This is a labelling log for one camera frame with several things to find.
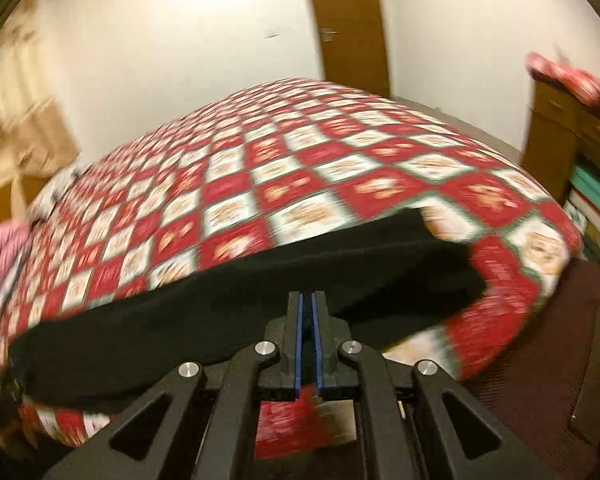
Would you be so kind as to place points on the black and white patterned pillow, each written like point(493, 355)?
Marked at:
point(55, 192)

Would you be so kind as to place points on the beige curtain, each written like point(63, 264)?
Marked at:
point(10, 80)

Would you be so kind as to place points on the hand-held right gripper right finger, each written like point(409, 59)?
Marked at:
point(316, 345)

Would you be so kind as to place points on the black pants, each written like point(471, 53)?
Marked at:
point(230, 310)

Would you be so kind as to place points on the red patterned cloth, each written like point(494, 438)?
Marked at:
point(567, 77)

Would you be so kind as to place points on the red checkered printed blanket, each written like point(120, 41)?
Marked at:
point(280, 185)

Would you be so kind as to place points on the stack of books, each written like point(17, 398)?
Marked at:
point(592, 210)

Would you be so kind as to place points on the brown wooden cabinet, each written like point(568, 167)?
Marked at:
point(560, 130)

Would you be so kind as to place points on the brown wooden door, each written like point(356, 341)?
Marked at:
point(350, 25)

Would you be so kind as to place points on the pink folded blanket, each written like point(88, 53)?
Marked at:
point(0, 265)

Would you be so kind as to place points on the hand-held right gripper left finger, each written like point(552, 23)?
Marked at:
point(300, 345)

